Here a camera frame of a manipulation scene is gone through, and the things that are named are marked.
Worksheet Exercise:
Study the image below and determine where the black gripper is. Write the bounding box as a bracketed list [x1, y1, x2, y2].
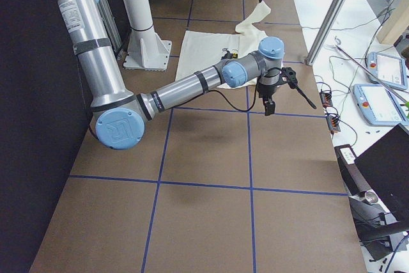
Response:
[256, 83, 277, 116]

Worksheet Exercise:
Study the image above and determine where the cream long sleeve cat shirt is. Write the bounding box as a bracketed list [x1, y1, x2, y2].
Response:
[175, 1, 271, 81]

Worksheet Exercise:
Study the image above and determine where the metal reacher grabber tool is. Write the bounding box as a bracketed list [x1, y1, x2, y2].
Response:
[334, 36, 409, 107]

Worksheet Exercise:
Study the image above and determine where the near blue teach pendant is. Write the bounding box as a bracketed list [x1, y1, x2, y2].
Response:
[352, 84, 408, 127]

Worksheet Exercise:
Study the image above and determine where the blue teach pendant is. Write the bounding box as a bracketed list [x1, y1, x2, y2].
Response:
[352, 84, 408, 127]
[367, 52, 408, 90]

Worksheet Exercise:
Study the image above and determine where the far blue teach pendant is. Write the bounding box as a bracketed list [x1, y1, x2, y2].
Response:
[367, 52, 408, 90]

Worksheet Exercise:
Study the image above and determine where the black box with white label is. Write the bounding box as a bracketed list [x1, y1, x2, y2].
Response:
[334, 144, 372, 196]

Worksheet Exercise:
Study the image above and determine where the black monitor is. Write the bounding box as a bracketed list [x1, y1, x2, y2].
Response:
[355, 124, 408, 221]

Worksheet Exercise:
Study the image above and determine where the wooden beam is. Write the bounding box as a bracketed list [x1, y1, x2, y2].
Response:
[376, 0, 408, 45]

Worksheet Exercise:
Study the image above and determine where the silver metal cup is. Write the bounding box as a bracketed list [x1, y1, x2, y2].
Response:
[362, 191, 379, 205]

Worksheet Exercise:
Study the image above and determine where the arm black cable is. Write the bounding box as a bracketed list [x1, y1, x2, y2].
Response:
[207, 90, 258, 113]

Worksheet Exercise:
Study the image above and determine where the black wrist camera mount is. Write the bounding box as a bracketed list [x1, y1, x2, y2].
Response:
[276, 67, 317, 109]

